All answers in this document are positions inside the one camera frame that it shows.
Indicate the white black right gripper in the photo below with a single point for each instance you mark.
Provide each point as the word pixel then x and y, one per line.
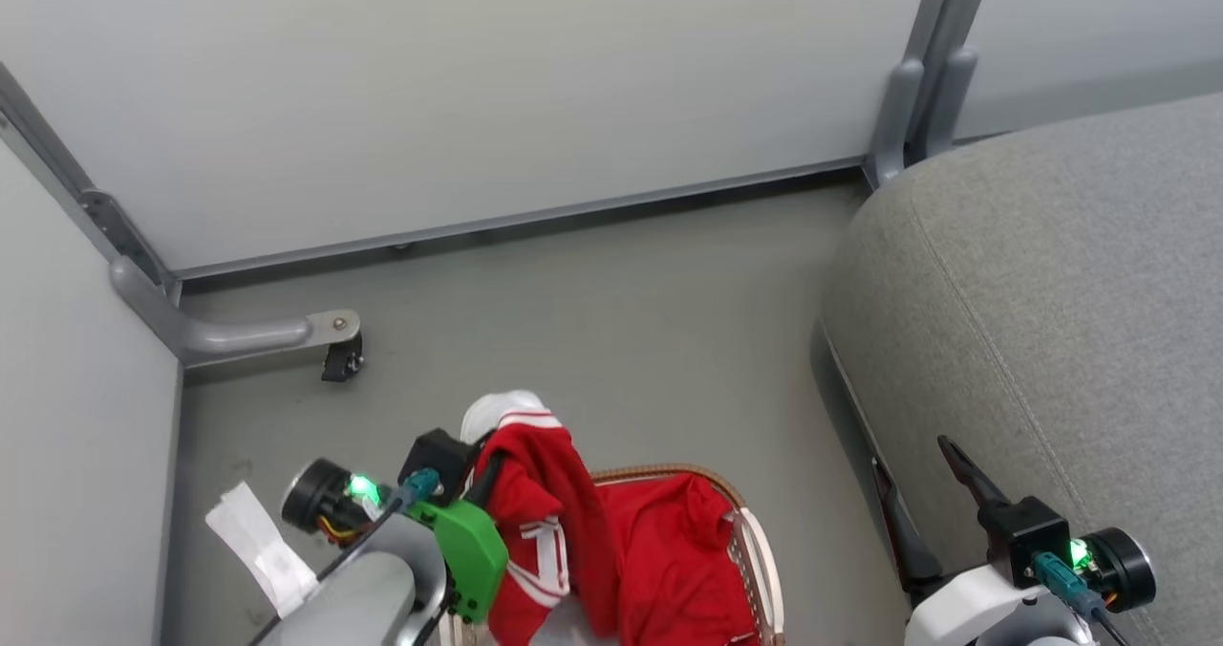
pixel 1027 531

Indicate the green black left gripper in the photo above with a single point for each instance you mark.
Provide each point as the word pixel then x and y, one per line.
pixel 473 546

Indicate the red white sports jersey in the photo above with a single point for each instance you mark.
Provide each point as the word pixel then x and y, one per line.
pixel 659 560

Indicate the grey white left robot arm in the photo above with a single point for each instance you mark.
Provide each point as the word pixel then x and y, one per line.
pixel 368 593

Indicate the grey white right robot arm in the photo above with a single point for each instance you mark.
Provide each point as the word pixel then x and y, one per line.
pixel 1066 635

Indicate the wicker laundry basket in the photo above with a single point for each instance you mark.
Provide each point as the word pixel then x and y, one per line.
pixel 669 471

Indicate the white paper tag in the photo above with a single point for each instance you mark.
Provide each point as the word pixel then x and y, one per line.
pixel 263 546

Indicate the black caster wheel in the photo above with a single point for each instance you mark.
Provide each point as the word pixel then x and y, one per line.
pixel 342 361

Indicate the grey fabric sofa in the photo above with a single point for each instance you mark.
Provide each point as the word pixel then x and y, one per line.
pixel 1070 321

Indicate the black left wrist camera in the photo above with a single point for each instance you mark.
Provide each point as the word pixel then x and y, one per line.
pixel 320 498

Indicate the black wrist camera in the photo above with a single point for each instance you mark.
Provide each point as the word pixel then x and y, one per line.
pixel 1127 570
pixel 320 498

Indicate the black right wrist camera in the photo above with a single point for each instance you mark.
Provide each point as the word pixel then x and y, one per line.
pixel 1127 570

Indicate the grey partition foot bracket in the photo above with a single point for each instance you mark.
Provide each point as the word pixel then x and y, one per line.
pixel 229 336

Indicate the grey partition floor rail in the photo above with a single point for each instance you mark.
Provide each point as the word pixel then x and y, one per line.
pixel 525 218

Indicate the grey partition corner post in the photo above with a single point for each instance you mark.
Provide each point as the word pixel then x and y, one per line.
pixel 91 208

